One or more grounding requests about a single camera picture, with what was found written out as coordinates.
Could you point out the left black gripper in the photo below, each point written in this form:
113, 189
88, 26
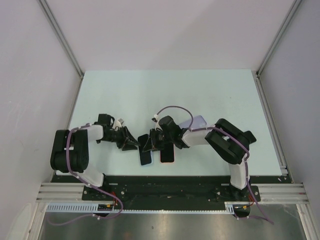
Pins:
125, 133

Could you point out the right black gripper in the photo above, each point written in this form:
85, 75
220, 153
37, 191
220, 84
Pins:
153, 139

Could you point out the light blue phone case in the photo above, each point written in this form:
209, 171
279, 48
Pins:
145, 158

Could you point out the blue phone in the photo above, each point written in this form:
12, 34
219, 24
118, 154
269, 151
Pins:
145, 150

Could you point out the purple phone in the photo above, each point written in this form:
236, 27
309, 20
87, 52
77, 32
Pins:
167, 155

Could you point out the pink phone case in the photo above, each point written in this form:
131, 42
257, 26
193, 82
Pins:
167, 162

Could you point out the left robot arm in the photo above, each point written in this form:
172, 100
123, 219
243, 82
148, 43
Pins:
71, 148

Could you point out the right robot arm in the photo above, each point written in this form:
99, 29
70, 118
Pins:
229, 142

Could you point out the lavender phone case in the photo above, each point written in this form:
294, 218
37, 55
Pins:
198, 122

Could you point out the black phone right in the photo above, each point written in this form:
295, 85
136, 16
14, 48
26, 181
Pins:
250, 137

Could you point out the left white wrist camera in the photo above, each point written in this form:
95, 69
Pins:
118, 124

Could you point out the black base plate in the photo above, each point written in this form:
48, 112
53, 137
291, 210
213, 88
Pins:
213, 188

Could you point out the white slotted cable duct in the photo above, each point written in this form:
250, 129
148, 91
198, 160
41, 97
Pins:
103, 208

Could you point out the right side aluminium rail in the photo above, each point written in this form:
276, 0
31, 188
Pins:
271, 125

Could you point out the aluminium rail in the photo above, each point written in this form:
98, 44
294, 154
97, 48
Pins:
271, 125
266, 193

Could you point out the aluminium front rail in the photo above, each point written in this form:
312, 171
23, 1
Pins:
266, 193

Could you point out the left corner aluminium post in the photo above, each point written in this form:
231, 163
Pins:
48, 13

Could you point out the corner aluminium post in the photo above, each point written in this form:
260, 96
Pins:
294, 8
48, 13

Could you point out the right corner aluminium post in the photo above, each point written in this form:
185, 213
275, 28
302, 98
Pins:
294, 8

